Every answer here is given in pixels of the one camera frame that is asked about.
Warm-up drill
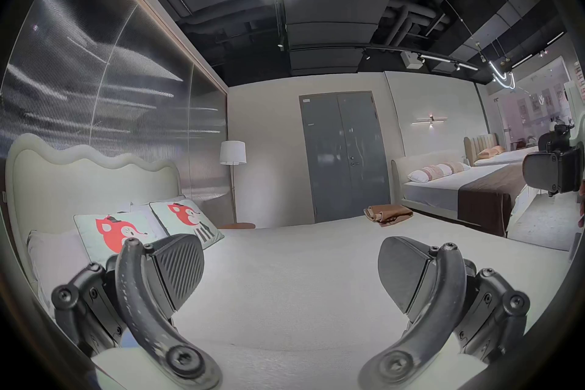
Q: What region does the wavy padded beige headboard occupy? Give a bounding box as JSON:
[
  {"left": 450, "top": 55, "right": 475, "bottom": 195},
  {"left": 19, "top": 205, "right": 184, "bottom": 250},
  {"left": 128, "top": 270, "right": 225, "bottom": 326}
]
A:
[{"left": 5, "top": 133, "right": 183, "bottom": 293}]

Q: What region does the folded brown cloth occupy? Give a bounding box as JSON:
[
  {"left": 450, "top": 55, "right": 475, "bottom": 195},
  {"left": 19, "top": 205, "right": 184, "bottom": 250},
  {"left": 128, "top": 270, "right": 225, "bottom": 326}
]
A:
[{"left": 363, "top": 204, "right": 415, "bottom": 227}]

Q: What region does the bed with brown blanket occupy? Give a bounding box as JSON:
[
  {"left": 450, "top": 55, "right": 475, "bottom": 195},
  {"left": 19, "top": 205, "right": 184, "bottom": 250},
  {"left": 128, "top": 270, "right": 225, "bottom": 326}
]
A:
[{"left": 390, "top": 153, "right": 541, "bottom": 239}]

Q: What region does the floor lamp with white shade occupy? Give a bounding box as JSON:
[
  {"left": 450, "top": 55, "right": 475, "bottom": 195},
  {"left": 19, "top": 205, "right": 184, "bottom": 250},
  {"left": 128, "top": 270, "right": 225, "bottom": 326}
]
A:
[{"left": 219, "top": 140, "right": 248, "bottom": 224}]

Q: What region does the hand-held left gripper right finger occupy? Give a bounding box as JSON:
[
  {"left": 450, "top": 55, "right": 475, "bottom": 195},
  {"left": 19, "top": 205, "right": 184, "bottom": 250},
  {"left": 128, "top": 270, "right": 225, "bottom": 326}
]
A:
[{"left": 358, "top": 236, "right": 531, "bottom": 390}]

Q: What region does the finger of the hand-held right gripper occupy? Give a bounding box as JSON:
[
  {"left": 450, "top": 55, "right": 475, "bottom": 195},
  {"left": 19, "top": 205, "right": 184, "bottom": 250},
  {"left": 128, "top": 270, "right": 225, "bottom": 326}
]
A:
[
  {"left": 522, "top": 143, "right": 585, "bottom": 198},
  {"left": 538, "top": 123, "right": 573, "bottom": 152}
]

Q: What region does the bed with white sheet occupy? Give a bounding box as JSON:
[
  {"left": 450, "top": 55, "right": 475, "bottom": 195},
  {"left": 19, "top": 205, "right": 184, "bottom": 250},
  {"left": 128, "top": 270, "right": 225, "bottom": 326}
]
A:
[{"left": 89, "top": 212, "right": 573, "bottom": 390}]

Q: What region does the white pillow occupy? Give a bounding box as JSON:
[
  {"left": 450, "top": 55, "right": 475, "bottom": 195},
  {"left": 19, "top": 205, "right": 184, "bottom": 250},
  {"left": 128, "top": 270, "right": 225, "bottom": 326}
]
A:
[
  {"left": 116, "top": 195, "right": 187, "bottom": 217},
  {"left": 27, "top": 229, "right": 94, "bottom": 320}
]

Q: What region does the bed with ribbed beige headboard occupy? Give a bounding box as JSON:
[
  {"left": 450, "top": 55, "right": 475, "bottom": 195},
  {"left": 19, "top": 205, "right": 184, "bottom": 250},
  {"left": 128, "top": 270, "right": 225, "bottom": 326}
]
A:
[{"left": 463, "top": 133, "right": 541, "bottom": 168}]

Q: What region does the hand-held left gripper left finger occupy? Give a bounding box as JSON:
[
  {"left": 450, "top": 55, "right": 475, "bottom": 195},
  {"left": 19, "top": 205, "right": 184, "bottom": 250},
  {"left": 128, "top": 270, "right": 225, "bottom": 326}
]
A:
[{"left": 51, "top": 234, "right": 223, "bottom": 390}]

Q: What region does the fox print cushion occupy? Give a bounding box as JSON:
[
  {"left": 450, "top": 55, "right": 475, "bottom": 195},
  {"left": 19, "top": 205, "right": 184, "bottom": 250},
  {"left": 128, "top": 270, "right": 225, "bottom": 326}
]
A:
[
  {"left": 74, "top": 213, "right": 170, "bottom": 266},
  {"left": 150, "top": 198, "right": 225, "bottom": 251}
]

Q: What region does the grey double door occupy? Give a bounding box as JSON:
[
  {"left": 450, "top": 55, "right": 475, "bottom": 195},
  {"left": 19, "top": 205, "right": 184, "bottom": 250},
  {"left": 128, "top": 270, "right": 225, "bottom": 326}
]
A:
[{"left": 299, "top": 90, "right": 392, "bottom": 224}]

